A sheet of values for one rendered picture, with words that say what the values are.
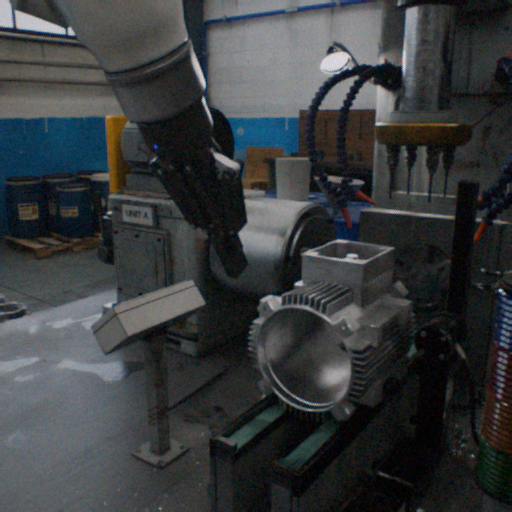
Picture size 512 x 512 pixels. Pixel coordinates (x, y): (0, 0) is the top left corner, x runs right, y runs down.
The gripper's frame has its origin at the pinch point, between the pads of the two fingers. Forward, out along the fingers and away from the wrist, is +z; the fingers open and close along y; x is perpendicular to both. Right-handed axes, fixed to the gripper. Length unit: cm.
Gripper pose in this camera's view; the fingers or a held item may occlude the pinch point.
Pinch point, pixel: (229, 250)
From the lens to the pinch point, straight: 68.7
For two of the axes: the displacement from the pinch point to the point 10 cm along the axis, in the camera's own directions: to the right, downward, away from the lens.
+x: -5.2, 6.6, -5.4
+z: 2.9, 7.3, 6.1
